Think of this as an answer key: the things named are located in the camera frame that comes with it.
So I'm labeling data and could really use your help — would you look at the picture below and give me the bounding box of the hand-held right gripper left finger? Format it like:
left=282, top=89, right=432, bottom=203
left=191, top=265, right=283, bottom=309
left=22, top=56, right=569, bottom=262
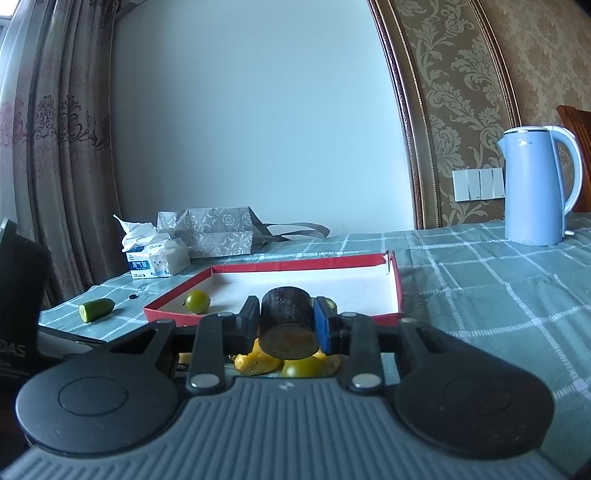
left=108, top=295, right=262, bottom=394

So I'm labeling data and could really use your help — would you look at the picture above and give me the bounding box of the soft tissue pack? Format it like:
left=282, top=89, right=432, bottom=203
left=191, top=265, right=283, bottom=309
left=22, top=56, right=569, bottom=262
left=113, top=213, right=191, bottom=280

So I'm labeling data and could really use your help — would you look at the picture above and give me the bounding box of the shallow red cardboard box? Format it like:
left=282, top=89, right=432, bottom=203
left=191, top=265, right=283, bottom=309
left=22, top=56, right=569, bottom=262
left=144, top=250, right=404, bottom=328

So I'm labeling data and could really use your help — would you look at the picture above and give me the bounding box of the small green tomato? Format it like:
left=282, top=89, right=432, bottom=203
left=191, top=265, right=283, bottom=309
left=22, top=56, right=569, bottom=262
left=185, top=290, right=212, bottom=315

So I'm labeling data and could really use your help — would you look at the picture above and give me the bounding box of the grey patterned gift bag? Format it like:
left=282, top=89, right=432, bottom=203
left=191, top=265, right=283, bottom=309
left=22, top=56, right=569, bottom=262
left=157, top=206, right=331, bottom=259

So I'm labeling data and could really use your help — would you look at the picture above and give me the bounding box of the white wall switch panel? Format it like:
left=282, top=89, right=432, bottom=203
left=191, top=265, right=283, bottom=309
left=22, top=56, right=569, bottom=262
left=451, top=167, right=505, bottom=202

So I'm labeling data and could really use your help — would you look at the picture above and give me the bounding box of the light blue electric kettle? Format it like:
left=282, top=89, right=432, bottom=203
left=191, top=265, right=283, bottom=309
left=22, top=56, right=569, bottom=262
left=496, top=124, right=585, bottom=246

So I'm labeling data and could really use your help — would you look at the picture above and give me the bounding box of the yellow jackfruit piece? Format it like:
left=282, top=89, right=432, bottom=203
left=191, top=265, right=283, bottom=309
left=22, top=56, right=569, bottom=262
left=179, top=339, right=283, bottom=376

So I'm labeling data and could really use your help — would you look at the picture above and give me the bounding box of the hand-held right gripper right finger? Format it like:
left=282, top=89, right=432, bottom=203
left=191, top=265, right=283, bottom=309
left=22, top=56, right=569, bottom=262
left=314, top=298, right=462, bottom=394

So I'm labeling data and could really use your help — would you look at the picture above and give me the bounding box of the brown patterned curtain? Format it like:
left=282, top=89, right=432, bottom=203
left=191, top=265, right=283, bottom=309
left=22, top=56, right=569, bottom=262
left=0, top=0, right=123, bottom=305

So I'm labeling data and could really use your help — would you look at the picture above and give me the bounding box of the green cucumber end piece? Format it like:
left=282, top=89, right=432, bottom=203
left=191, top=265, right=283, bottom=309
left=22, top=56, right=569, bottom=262
left=78, top=298, right=116, bottom=323

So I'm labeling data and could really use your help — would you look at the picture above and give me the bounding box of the dark eggplant chunk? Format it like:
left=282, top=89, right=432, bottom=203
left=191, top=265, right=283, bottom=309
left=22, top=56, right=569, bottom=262
left=259, top=286, right=321, bottom=361

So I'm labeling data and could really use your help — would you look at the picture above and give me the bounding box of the large green tomato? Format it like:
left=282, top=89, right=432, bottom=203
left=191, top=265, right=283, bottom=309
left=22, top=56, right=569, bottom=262
left=281, top=355, right=326, bottom=379

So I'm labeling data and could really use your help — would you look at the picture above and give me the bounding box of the wooden chair back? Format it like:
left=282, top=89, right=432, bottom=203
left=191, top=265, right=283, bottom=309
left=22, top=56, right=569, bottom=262
left=556, top=104, right=591, bottom=213

